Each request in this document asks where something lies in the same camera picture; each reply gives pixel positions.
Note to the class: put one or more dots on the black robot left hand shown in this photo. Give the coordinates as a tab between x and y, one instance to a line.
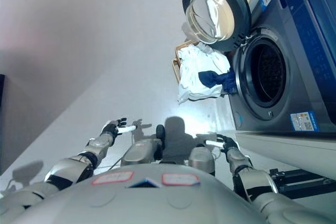
111	128

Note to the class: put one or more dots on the black metal frame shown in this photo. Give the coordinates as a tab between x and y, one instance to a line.
302	182

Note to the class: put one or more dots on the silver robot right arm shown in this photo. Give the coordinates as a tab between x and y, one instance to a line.
254	179

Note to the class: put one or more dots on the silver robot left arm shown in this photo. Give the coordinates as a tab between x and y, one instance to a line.
68	169

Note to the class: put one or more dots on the silver robot left leg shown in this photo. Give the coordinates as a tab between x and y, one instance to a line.
141	151

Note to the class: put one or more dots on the dark grey washing machine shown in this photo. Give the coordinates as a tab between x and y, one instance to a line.
302	58

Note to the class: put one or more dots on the silver robot right leg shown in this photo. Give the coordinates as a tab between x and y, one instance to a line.
200	159

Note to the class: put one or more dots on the grey robot torso shell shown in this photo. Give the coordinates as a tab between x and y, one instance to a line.
147	203

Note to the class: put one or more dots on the white cabinet panel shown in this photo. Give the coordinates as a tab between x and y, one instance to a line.
288	150

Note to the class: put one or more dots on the white laundry bag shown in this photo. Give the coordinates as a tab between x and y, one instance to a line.
194	77

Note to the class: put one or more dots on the red-bordered chest sticker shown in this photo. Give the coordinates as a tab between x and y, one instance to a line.
113	178

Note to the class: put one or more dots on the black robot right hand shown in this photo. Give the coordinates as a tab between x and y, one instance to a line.
229	144

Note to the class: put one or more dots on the wooden laundry basket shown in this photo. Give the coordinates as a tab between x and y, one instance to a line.
176	69

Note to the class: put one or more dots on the silver robot leg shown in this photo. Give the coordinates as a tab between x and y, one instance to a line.
200	159
141	151

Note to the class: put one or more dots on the navy blue garment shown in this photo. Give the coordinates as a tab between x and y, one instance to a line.
210	78

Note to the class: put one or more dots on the round glass washer door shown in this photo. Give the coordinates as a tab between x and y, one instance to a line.
218	11

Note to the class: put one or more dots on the blue energy label sticker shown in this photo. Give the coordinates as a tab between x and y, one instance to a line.
304	122

